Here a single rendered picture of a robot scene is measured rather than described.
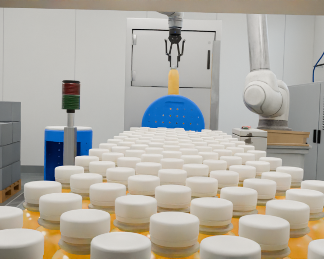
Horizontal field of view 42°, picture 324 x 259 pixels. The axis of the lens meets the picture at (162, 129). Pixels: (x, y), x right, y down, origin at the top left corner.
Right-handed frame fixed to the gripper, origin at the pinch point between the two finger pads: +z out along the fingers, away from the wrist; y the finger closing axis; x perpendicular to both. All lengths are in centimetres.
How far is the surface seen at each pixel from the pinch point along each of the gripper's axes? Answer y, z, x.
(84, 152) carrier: 51, 57, 18
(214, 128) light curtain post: -34, 43, -65
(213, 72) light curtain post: -31, 1, -65
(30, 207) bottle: 15, 39, 223
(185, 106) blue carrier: -5, 28, 76
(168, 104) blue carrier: 2, 27, 76
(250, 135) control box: -28, 38, 112
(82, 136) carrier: 52, 47, 20
